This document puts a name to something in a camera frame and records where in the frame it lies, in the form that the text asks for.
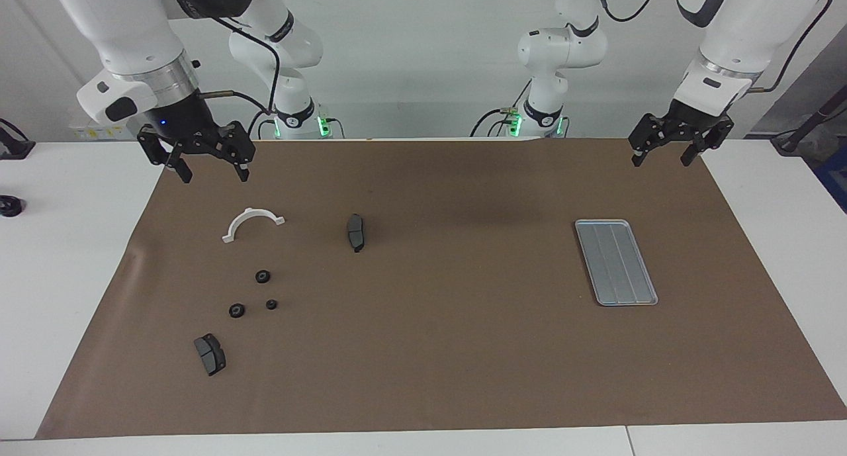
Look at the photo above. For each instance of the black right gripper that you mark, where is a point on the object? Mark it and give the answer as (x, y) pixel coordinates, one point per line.
(185, 122)

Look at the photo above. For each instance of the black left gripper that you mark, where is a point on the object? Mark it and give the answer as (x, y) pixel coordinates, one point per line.
(695, 120)

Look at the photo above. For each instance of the large black bearing gear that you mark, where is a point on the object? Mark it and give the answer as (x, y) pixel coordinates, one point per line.
(237, 310)
(263, 276)

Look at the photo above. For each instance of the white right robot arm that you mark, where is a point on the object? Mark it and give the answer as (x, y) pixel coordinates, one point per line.
(132, 32)

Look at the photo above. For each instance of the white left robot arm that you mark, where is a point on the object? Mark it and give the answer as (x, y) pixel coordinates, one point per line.
(748, 26)

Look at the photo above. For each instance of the silver metal tray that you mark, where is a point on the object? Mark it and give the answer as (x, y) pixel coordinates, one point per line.
(615, 264)

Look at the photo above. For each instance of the black stand pole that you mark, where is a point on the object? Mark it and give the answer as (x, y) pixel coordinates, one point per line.
(810, 122)

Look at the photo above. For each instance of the long dark grey brake pad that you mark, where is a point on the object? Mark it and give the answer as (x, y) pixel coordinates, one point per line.
(356, 232)

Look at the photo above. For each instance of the blue crate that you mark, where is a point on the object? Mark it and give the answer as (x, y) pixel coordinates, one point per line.
(835, 178)

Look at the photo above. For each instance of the short dark grey brake pad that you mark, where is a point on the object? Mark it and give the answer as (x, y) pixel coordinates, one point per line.
(210, 355)

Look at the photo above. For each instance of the black table clamp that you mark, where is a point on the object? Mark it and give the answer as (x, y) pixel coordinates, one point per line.
(13, 150)

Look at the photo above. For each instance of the small black round knob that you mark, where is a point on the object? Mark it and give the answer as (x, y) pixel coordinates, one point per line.
(10, 206)

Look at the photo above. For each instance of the brown table mat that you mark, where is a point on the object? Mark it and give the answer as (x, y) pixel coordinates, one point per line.
(430, 343)

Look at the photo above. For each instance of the white curved plastic bracket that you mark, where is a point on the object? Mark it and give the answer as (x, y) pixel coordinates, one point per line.
(251, 213)

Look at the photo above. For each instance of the white wall socket box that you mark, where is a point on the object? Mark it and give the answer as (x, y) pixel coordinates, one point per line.
(99, 133)

